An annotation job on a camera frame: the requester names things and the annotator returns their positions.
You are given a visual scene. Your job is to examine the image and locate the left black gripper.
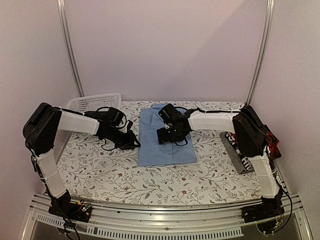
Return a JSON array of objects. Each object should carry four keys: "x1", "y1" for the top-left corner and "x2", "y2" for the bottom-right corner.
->
[{"x1": 104, "y1": 126, "x2": 141, "y2": 150}]

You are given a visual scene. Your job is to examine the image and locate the light blue long sleeve shirt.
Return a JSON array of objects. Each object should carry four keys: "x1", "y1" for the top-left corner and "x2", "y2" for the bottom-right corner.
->
[{"x1": 137, "y1": 103, "x2": 197, "y2": 167}]

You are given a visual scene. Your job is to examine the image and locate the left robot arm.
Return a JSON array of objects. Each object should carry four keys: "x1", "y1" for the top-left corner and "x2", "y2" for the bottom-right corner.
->
[{"x1": 22, "y1": 102, "x2": 141, "y2": 217}]

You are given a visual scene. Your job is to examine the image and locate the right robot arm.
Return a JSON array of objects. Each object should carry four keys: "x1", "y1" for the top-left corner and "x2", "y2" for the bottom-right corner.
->
[{"x1": 156, "y1": 103, "x2": 284, "y2": 218}]

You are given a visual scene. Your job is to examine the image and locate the dark shirt in basket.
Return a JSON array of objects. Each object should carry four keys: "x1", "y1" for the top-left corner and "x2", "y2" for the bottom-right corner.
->
[{"x1": 84, "y1": 111, "x2": 102, "y2": 119}]

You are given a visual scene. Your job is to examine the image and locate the floral table mat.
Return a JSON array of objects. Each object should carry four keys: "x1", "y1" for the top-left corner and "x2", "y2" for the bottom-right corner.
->
[{"x1": 51, "y1": 100, "x2": 285, "y2": 206}]

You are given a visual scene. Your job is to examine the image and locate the grey folded shirt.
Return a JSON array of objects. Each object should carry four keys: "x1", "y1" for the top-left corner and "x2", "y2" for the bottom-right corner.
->
[{"x1": 219, "y1": 131, "x2": 253, "y2": 175}]

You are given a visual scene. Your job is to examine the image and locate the white plastic basket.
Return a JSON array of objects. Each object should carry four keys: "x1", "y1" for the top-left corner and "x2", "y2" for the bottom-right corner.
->
[{"x1": 66, "y1": 93, "x2": 122, "y2": 112}]

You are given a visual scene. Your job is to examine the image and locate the black shirt white letters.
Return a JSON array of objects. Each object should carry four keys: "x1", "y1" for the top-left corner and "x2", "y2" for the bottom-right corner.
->
[{"x1": 224, "y1": 132, "x2": 253, "y2": 173}]

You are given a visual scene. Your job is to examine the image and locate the red black plaid shirt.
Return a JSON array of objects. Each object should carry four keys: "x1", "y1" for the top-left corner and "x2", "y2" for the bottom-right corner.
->
[{"x1": 264, "y1": 125, "x2": 282, "y2": 160}]

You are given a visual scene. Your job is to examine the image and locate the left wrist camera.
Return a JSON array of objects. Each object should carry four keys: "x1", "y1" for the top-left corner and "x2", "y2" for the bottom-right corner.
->
[{"x1": 126, "y1": 120, "x2": 133, "y2": 131}]

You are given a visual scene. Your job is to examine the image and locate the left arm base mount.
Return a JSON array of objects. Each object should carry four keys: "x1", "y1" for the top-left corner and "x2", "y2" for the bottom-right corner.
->
[{"x1": 48, "y1": 191, "x2": 92, "y2": 223}]

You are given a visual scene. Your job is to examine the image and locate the aluminium front rail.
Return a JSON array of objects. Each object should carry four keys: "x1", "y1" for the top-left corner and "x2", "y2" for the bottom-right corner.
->
[{"x1": 20, "y1": 193, "x2": 316, "y2": 240}]

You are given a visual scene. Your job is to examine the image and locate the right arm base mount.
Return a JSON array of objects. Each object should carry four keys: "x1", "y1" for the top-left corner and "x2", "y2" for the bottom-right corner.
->
[{"x1": 241, "y1": 196, "x2": 285, "y2": 235}]

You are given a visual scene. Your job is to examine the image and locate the right aluminium post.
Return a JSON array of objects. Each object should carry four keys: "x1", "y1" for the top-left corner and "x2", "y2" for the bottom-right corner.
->
[{"x1": 245, "y1": 0, "x2": 275, "y2": 105}]

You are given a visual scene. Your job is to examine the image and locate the aluminium post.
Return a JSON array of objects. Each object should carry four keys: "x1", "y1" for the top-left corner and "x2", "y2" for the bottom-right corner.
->
[
  {"x1": 245, "y1": 0, "x2": 275, "y2": 105},
  {"x1": 56, "y1": 0, "x2": 85, "y2": 97}
]

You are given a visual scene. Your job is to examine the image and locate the left aluminium post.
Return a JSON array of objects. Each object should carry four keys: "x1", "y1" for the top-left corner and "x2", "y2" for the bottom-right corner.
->
[{"x1": 56, "y1": 0, "x2": 85, "y2": 97}]

